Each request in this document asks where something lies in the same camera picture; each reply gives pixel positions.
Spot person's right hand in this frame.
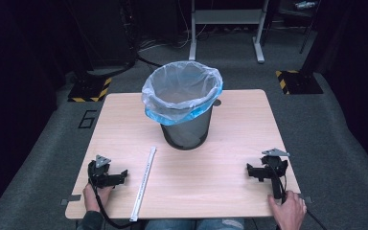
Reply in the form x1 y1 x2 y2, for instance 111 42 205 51
266 190 308 230

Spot long white ruler strip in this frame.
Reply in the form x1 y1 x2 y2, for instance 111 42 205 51
128 146 158 222

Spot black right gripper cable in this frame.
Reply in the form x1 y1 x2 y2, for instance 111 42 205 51
267 159 328 230

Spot white metal table frame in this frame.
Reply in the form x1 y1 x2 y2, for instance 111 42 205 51
188 0 271 64

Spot person's legs in jeans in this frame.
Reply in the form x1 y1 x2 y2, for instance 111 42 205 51
145 218 245 230

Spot person's left hand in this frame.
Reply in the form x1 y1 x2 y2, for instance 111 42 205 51
82 183 114 214

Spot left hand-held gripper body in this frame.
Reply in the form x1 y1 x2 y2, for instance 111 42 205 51
87 154 120 190

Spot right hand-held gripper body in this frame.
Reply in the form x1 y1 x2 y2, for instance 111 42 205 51
261 148 291 199

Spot grey tape piece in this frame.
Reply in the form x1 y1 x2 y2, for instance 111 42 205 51
59 194 82 207
298 193 314 205

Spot bundle of floor cables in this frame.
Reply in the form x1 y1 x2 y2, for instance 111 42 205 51
136 26 257 52

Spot black mesh trash can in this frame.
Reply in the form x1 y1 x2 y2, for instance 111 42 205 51
160 104 214 151

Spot translucent blue trash bag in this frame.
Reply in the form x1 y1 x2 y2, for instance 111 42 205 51
141 60 224 127

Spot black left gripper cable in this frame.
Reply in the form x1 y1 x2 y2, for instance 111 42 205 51
89 178 134 230

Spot black yellow striped base plate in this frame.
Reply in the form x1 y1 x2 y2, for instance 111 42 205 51
275 69 324 96
67 75 113 104

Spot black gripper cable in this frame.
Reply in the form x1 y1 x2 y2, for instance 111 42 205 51
267 159 328 230
89 178 134 230

